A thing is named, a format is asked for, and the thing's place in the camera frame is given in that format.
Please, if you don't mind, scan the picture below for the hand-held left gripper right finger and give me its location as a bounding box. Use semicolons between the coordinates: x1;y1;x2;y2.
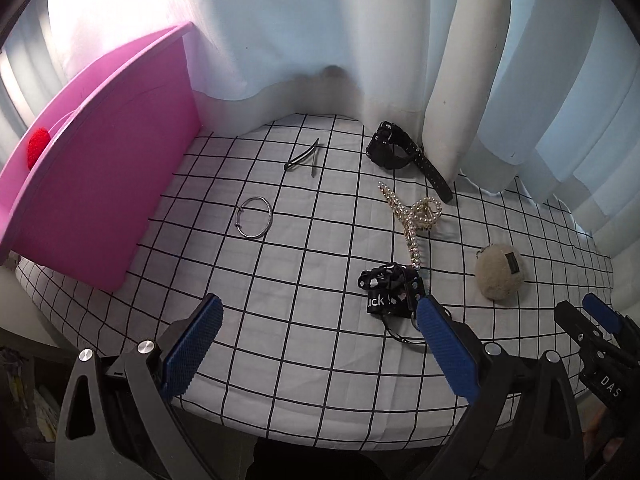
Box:
416;295;586;480

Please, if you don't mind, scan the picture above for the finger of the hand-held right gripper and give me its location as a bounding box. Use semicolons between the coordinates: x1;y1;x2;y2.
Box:
554;301;608;361
582;293;640;356

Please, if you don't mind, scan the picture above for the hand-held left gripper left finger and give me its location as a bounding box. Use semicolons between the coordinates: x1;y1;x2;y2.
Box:
55;294;224;480

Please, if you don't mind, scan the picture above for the black printed strap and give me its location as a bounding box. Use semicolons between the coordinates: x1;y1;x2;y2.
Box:
357;262;436;346

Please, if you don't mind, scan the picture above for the beige plush ball keychain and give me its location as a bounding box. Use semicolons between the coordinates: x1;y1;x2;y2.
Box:
474;242;527;302

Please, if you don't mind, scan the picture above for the pink plastic basin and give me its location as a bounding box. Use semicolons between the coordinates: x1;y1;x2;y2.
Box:
0;21;203;292

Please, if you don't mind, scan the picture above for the black sport wristwatch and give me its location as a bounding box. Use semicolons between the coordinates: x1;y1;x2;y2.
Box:
365;121;454;204

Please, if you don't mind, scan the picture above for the black grid white tablecloth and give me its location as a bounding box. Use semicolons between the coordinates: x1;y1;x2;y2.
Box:
15;112;613;423

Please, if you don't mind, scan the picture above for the pearl hair claw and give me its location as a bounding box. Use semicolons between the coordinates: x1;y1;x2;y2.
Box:
377;181;445;271

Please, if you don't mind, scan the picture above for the silver bangle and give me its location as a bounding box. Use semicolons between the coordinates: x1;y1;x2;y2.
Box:
235;196;274;239

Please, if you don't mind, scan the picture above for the black hair clip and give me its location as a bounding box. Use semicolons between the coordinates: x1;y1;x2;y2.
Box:
283;138;322;177

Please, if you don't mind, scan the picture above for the red crochet plush flower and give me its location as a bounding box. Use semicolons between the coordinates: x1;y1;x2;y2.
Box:
26;128;51;169

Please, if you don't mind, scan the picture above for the white curtain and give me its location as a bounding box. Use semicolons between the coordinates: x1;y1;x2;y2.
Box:
0;0;640;321

